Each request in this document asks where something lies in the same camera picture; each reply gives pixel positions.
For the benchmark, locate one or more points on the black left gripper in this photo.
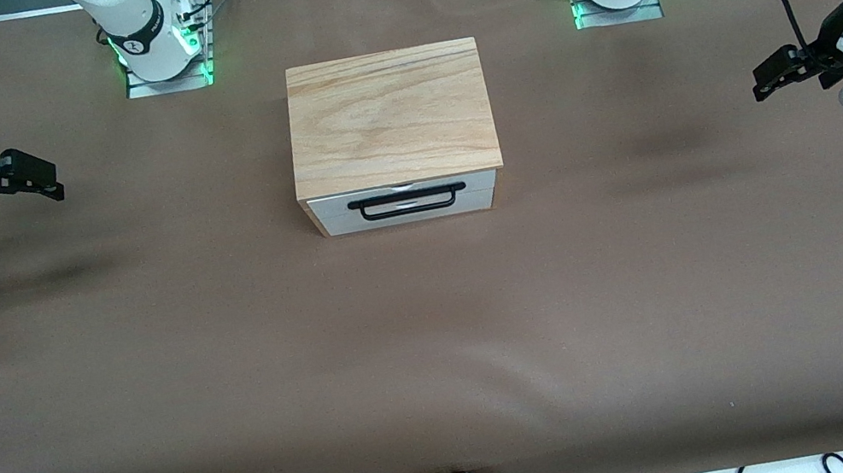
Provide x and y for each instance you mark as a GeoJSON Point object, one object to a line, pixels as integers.
{"type": "Point", "coordinates": [826, 64]}

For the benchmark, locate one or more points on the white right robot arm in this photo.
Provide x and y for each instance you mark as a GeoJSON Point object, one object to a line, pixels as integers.
{"type": "Point", "coordinates": [132, 19]}

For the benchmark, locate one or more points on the wooden drawer cabinet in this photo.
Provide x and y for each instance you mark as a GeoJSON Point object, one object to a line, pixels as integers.
{"type": "Point", "coordinates": [387, 117]}

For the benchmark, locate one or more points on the brown table cover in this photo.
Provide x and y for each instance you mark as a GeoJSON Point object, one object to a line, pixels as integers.
{"type": "Point", "coordinates": [442, 354]}

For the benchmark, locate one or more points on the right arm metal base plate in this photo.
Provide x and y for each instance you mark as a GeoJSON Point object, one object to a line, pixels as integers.
{"type": "Point", "coordinates": [140, 91]}

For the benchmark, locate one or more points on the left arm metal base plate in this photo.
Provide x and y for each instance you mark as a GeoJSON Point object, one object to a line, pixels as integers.
{"type": "Point", "coordinates": [651, 14]}

